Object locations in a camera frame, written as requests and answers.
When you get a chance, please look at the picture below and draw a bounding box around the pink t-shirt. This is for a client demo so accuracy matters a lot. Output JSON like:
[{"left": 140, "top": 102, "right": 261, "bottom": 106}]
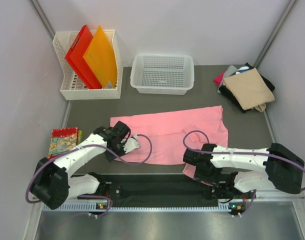
[{"left": 110, "top": 105, "right": 229, "bottom": 165}]

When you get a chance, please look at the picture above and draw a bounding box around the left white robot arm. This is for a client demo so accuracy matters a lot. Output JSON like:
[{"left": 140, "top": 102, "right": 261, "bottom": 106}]
[{"left": 26, "top": 121, "right": 140, "bottom": 210}]

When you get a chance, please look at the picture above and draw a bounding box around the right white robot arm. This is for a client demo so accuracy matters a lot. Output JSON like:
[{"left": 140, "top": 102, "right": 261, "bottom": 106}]
[{"left": 183, "top": 143, "right": 305, "bottom": 198}]

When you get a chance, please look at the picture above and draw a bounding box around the colourful red book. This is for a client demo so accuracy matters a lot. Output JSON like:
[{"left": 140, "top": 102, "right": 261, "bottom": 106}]
[{"left": 48, "top": 127, "right": 83, "bottom": 160}]

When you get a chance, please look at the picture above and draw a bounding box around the white file organizer rack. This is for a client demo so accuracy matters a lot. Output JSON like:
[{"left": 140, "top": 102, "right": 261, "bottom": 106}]
[{"left": 52, "top": 30, "right": 123, "bottom": 101}]

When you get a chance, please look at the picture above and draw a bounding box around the white perforated basket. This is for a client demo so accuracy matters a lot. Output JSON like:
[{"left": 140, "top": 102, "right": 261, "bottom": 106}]
[{"left": 130, "top": 53, "right": 195, "bottom": 95}]

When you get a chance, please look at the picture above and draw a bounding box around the orange plastic folder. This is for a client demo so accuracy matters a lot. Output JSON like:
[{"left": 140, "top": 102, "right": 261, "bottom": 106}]
[{"left": 83, "top": 25, "right": 118, "bottom": 89}]

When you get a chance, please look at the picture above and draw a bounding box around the black folded garment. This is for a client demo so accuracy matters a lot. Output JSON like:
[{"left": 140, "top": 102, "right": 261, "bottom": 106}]
[{"left": 219, "top": 63, "right": 275, "bottom": 113}]

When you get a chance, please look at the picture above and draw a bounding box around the red plastic folder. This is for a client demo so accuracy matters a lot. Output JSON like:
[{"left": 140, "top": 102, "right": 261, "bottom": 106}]
[{"left": 65, "top": 25, "right": 102, "bottom": 89}]

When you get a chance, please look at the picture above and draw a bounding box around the magenta folded garment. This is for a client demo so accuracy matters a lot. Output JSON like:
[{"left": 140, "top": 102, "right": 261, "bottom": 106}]
[{"left": 213, "top": 71, "right": 226, "bottom": 86}]

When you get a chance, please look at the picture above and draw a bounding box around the beige folded t-shirt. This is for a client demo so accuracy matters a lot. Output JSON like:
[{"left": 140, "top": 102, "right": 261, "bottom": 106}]
[{"left": 223, "top": 68, "right": 275, "bottom": 113}]

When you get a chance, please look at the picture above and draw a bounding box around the grey folded garment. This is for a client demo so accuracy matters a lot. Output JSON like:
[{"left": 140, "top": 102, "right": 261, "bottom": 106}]
[{"left": 217, "top": 65, "right": 237, "bottom": 94}]

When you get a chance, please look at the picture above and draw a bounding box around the white blue garment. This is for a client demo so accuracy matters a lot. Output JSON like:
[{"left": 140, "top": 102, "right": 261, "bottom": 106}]
[{"left": 234, "top": 65, "right": 252, "bottom": 75}]

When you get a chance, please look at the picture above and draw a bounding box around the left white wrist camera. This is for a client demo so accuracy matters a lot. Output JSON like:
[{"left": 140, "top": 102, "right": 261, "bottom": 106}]
[{"left": 121, "top": 134, "right": 140, "bottom": 154}]

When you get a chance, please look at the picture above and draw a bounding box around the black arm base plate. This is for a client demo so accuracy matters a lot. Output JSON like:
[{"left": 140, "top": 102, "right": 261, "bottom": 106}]
[{"left": 90, "top": 172, "right": 253, "bottom": 207}]

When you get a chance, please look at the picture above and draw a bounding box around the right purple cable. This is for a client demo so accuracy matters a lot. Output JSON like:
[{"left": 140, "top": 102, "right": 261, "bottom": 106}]
[{"left": 182, "top": 130, "right": 305, "bottom": 218}]

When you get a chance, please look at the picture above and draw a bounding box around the purple cable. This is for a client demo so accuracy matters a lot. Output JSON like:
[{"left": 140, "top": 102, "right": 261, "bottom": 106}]
[
  {"left": 182, "top": 130, "right": 305, "bottom": 218},
  {"left": 25, "top": 134, "right": 153, "bottom": 221}
]

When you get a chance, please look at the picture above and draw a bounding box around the grey slotted cable duct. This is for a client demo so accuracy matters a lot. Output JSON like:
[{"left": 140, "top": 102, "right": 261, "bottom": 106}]
[{"left": 42, "top": 201, "right": 232, "bottom": 213}]

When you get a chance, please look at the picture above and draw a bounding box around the aluminium frame rail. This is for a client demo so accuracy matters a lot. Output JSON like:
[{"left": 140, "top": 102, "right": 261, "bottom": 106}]
[{"left": 255, "top": 189, "right": 305, "bottom": 202}]

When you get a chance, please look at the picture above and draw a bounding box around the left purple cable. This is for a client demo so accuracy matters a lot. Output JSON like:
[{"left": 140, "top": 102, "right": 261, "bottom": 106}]
[{"left": 25, "top": 134, "right": 153, "bottom": 221}]

